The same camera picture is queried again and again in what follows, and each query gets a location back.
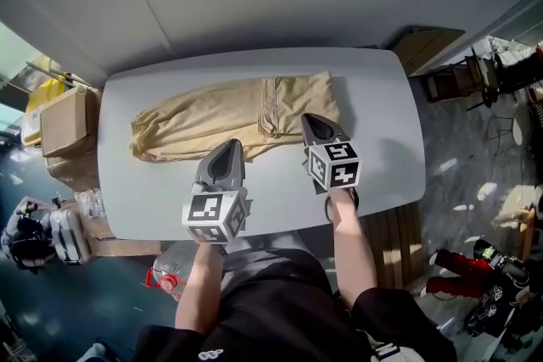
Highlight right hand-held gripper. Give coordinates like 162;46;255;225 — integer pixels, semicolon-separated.
299;112;361;197

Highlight wooden chair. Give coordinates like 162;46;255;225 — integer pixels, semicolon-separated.
423;47;502;103

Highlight yellow plastic bin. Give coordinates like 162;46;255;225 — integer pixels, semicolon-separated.
20;77;76;150

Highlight large cardboard box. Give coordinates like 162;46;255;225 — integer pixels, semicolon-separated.
45;152;101;194

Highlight clear water jug red handle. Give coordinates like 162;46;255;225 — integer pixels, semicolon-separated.
145;241;201;303

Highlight person's right forearm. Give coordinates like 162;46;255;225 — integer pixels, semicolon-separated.
327;187;379;313

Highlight small cardboard box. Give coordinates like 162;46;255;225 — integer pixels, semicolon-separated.
39;85;97;159

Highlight black cable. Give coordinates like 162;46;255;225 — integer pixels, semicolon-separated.
322;187;361;225

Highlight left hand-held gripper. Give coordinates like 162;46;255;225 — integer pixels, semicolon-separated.
181;138;255;246

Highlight white cable conduit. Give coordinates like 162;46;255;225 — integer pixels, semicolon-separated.
124;0;176;54

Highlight wire frame stool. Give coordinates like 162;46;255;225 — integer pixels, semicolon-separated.
484;111;525;159

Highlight grey waist pouch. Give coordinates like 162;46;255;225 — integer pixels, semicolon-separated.
367;334;422;362

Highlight black chair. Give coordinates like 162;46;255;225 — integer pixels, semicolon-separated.
466;46;543;112

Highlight flat cardboard sheet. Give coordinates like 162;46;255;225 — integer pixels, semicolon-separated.
394;25;467;78

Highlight beige cloth trousers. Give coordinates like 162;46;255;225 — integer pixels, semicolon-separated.
129;70;346;164

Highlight thin metal rod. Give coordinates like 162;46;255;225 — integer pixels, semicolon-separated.
25;60;87;88

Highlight person's left forearm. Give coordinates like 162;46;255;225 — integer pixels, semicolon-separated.
174;243;227;338

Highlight person's black shirt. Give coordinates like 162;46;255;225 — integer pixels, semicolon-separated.
135;243;457;362

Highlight silver suitcase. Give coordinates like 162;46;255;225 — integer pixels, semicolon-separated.
48;204;92;266

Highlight red bag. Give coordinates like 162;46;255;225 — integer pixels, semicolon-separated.
425;247;494;298

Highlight stack of wooden planks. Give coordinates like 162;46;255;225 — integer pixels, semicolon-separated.
360;203;426;290

